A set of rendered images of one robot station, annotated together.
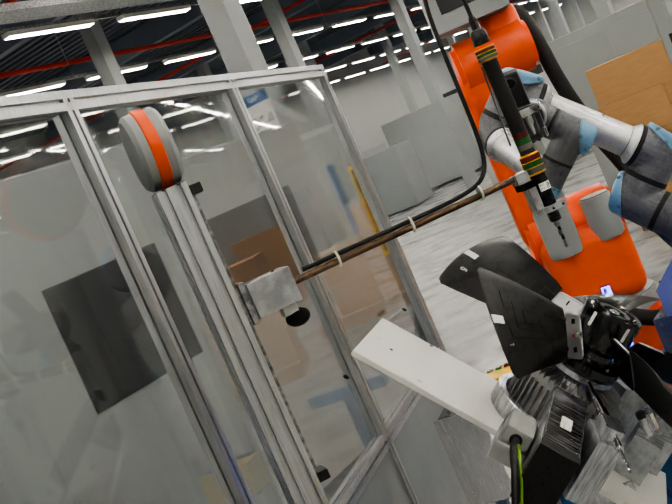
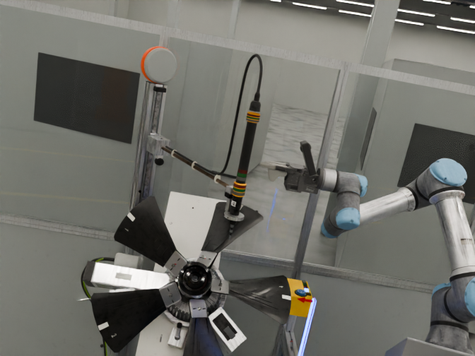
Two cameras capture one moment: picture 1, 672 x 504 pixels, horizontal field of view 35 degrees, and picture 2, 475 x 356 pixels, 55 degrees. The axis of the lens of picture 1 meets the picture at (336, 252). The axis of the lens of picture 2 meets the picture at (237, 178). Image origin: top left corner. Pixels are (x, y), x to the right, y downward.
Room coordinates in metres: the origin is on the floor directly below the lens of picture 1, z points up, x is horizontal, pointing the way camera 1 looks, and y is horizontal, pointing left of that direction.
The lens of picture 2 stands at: (1.65, -1.81, 1.98)
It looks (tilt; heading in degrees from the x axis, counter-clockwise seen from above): 15 degrees down; 67
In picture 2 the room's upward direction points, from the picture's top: 11 degrees clockwise
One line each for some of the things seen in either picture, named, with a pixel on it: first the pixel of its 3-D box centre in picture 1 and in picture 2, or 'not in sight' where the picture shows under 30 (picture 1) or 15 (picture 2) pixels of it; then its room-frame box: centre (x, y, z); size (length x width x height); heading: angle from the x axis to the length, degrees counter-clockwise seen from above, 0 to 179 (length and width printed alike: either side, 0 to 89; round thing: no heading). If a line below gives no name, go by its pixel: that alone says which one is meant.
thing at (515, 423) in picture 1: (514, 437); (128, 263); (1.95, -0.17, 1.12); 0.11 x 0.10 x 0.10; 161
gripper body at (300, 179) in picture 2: (527, 123); (302, 177); (2.43, -0.51, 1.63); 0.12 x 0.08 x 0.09; 161
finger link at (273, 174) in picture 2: (528, 122); (273, 172); (2.32, -0.49, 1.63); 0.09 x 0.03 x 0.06; 161
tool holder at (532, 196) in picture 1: (538, 190); (234, 203); (2.23, -0.44, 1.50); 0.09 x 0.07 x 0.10; 106
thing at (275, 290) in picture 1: (267, 293); (157, 145); (2.06, 0.15, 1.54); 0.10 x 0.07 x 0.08; 106
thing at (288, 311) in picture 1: (296, 313); (159, 159); (2.07, 0.12, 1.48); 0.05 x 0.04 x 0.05; 106
